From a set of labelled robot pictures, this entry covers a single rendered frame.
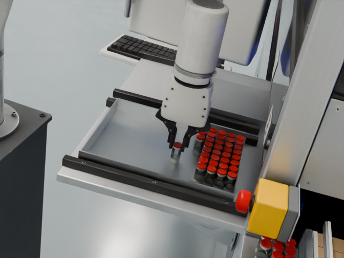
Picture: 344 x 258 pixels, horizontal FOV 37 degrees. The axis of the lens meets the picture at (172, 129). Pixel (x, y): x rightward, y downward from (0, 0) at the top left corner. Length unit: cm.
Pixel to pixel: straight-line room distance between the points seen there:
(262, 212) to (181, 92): 32
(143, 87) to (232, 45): 55
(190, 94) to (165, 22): 93
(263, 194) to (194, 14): 35
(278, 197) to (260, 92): 72
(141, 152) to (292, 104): 43
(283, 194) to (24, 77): 260
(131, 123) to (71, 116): 170
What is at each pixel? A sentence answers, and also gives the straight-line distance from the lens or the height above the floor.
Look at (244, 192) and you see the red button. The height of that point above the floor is 101.
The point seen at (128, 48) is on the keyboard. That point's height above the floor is 83.
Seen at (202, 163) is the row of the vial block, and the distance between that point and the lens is 111.
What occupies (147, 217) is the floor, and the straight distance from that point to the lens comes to 234.
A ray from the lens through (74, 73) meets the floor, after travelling 343.
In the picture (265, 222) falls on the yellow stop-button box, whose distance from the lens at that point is 90.
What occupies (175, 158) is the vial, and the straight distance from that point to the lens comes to 116.
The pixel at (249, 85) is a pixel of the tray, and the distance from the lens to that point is 159.
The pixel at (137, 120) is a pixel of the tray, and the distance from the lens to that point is 129.
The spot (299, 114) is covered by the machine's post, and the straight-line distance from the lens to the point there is 89.
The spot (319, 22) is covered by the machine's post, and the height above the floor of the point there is 132.
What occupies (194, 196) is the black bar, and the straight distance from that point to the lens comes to 106.
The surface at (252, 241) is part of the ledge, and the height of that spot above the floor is 88.
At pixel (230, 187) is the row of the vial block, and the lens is 110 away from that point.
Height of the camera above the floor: 155
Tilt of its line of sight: 31 degrees down
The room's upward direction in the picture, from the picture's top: 12 degrees clockwise
